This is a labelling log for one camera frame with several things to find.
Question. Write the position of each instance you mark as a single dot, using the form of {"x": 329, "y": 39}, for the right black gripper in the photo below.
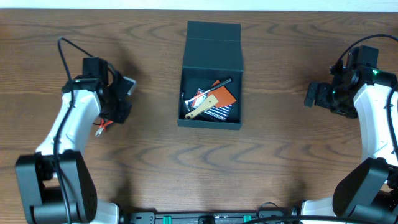
{"x": 322, "y": 99}

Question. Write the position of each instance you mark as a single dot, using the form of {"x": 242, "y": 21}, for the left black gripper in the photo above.
{"x": 121, "y": 104}

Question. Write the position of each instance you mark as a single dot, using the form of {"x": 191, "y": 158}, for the red handled pliers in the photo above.
{"x": 104, "y": 124}

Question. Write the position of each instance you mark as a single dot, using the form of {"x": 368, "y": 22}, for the hammer with black grip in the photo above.
{"x": 205, "y": 92}

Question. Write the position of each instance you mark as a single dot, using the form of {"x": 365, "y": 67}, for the blue precision screwdriver set case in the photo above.
{"x": 222, "y": 108}

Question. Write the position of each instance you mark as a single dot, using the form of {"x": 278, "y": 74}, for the dark green box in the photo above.
{"x": 212, "y": 54}

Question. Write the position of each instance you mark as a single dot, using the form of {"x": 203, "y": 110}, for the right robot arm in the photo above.
{"x": 368, "y": 193}

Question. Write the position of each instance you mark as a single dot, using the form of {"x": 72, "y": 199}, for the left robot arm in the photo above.
{"x": 54, "y": 182}

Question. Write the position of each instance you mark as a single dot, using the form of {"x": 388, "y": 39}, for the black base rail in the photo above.
{"x": 268, "y": 209}

